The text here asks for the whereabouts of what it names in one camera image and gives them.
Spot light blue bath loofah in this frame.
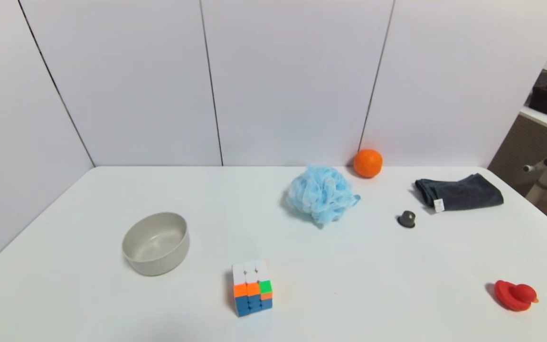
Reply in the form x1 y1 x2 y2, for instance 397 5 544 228
285 164 361 226

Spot dark grey folded towel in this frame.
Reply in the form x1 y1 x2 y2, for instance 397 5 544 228
415 173 504 213

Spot multicolour puzzle cube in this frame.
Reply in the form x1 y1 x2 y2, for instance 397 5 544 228
232 259 274 317

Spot red rubber duck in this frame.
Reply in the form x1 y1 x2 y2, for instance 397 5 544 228
494 280 539 312

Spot beige round bowl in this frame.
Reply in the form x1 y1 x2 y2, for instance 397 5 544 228
122 212 190 276

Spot orange fruit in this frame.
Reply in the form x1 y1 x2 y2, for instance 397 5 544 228
353 149 383 179

